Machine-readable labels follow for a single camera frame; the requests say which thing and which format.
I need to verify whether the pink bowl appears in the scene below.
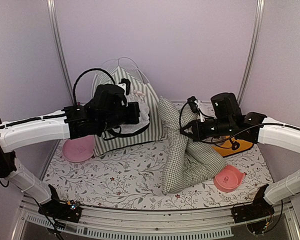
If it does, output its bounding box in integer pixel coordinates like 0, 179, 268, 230
213, 164, 245, 193

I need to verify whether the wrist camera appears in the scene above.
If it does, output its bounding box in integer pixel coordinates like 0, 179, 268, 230
118, 78, 131, 96
187, 96, 213, 123

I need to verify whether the yellow double bowl holder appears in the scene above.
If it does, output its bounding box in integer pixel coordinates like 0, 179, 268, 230
211, 136, 254, 158

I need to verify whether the left camera cable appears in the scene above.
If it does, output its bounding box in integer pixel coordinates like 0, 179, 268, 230
72, 67, 117, 106

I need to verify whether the pink plate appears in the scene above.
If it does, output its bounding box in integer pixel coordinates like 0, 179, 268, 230
62, 135, 95, 163

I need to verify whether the striped pet tent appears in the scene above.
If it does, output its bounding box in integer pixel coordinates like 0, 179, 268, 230
93, 66, 167, 157

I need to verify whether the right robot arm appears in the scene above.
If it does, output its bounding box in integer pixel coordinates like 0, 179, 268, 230
179, 92, 300, 218

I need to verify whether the left aluminium frame post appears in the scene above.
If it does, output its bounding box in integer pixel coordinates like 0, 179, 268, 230
46, 0, 75, 104

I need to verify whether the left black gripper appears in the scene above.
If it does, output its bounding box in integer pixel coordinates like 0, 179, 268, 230
98, 101, 140, 133

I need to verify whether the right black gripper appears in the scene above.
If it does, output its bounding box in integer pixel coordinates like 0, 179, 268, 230
180, 118, 234, 142

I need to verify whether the right aluminium frame post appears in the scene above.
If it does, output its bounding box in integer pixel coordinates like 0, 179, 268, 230
237, 0, 265, 105

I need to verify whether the green checkered cushion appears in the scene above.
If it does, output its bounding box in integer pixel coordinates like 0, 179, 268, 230
158, 97, 227, 194

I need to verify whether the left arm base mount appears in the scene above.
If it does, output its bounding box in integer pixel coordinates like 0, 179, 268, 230
38, 200, 83, 223

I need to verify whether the floral table mat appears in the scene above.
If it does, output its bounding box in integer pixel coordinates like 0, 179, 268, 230
43, 140, 273, 211

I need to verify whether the aluminium frame post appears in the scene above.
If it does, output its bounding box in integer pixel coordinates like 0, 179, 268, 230
237, 0, 265, 105
46, 0, 75, 104

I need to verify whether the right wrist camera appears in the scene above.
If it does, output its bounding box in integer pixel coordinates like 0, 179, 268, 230
187, 96, 213, 123

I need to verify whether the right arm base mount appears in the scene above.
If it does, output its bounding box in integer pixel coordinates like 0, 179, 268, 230
231, 199, 275, 223

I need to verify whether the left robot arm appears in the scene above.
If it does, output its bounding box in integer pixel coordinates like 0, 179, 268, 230
0, 83, 140, 217

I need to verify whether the front aluminium rail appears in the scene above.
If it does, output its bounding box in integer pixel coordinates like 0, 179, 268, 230
12, 196, 300, 240

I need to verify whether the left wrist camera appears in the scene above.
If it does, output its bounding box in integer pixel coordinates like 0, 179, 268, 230
118, 78, 131, 96

